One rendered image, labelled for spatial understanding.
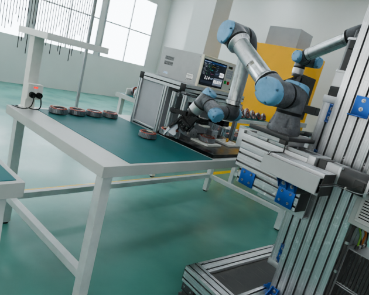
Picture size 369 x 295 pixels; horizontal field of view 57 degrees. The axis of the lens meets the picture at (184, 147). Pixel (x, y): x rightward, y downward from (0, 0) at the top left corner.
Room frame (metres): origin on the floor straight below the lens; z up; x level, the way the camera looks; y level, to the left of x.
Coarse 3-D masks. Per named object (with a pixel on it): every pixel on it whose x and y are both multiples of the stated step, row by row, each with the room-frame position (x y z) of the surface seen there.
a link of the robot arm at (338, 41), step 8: (344, 32) 2.01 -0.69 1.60; (352, 32) 1.97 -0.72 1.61; (328, 40) 2.09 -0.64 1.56; (336, 40) 2.04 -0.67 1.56; (344, 40) 2.00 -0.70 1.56; (312, 48) 2.16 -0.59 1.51; (320, 48) 2.12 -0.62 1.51; (328, 48) 2.09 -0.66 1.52; (336, 48) 2.06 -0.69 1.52; (296, 56) 2.22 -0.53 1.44; (304, 56) 2.20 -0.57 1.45; (312, 56) 2.17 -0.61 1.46; (304, 64) 2.27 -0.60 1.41
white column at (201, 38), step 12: (204, 0) 6.44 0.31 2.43; (216, 0) 6.28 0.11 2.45; (228, 0) 6.51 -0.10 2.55; (192, 12) 6.58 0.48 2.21; (204, 12) 6.40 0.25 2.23; (216, 12) 6.33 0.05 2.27; (228, 12) 6.58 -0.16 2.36; (192, 24) 6.54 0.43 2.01; (204, 24) 6.36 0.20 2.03; (216, 24) 6.39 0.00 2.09; (192, 36) 6.49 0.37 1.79; (204, 36) 6.31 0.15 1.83; (216, 36) 6.46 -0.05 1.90; (192, 48) 6.45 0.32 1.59; (204, 48) 6.28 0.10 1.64; (216, 48) 6.52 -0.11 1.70
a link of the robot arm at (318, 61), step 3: (318, 57) 2.28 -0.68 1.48; (321, 57) 2.29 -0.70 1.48; (312, 60) 2.27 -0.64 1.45; (315, 60) 2.28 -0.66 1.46; (318, 60) 2.27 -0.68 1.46; (321, 60) 2.29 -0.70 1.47; (309, 63) 2.27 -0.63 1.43; (312, 63) 2.28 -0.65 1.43; (315, 63) 2.27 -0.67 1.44; (318, 63) 2.28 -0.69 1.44; (321, 63) 2.29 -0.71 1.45; (306, 66) 2.35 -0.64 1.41; (309, 66) 2.30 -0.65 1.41; (312, 66) 2.30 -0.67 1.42; (315, 66) 2.28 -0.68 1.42; (318, 66) 2.28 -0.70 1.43; (321, 66) 2.30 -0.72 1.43
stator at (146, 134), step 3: (141, 129) 2.04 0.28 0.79; (144, 129) 2.07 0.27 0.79; (141, 132) 1.99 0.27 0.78; (144, 132) 1.99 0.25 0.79; (147, 132) 2.06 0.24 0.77; (150, 132) 2.06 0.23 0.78; (153, 132) 2.06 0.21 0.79; (141, 135) 1.99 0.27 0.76; (144, 135) 1.98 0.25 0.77; (147, 135) 1.98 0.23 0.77; (150, 135) 1.98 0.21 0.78; (153, 135) 1.99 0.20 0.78; (156, 135) 2.02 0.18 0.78; (144, 138) 1.98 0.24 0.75; (147, 138) 1.98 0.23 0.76; (150, 138) 1.98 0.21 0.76; (153, 138) 2.00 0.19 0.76
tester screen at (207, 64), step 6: (204, 66) 2.27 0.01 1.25; (210, 66) 2.31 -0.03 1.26; (216, 66) 2.36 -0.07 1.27; (222, 66) 2.41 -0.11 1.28; (204, 72) 2.28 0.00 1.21; (210, 72) 2.32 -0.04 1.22; (222, 72) 2.42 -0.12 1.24; (210, 78) 2.34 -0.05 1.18; (222, 78) 2.44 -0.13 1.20; (210, 84) 2.35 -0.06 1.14
